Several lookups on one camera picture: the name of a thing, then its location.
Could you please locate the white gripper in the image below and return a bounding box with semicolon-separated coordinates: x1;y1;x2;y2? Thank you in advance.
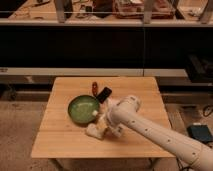
102;98;118;125

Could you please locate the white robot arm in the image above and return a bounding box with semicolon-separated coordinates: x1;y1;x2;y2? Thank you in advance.
105;95;213;171

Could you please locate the small red brown bottle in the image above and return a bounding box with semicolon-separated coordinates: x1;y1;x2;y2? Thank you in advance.
92;82;98;97

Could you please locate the green ceramic bowl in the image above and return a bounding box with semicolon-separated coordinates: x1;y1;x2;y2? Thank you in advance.
68;95;100;124

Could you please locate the black rectangular phone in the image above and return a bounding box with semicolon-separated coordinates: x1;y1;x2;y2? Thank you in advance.
97;87;112;104

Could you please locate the white sponge block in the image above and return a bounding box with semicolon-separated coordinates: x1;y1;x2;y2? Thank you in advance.
85;124;105;139

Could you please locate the wooden table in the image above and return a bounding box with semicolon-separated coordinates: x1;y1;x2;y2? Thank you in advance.
30;76;177;171

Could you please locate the black box on floor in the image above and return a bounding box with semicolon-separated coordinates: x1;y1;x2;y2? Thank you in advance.
187;125;213;144

